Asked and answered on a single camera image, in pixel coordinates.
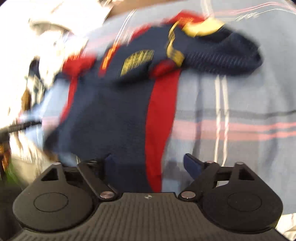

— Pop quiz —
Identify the navy red striped sweater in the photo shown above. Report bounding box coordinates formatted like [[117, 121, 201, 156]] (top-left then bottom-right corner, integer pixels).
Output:
[[44, 11, 262, 192]]

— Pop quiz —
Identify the blue plaid bed sheet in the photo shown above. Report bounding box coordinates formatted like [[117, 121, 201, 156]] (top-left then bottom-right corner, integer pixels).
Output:
[[18, 0, 296, 215]]

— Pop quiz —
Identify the navy checked garment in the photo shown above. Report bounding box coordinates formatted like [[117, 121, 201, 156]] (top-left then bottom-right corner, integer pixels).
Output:
[[21, 58, 47, 112]]

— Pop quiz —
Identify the white polka dot garment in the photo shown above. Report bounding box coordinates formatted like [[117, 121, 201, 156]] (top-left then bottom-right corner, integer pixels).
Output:
[[39, 42, 87, 88]]

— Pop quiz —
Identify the white beauty machine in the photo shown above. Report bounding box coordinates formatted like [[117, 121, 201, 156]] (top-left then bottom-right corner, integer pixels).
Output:
[[29, 1, 112, 38]]

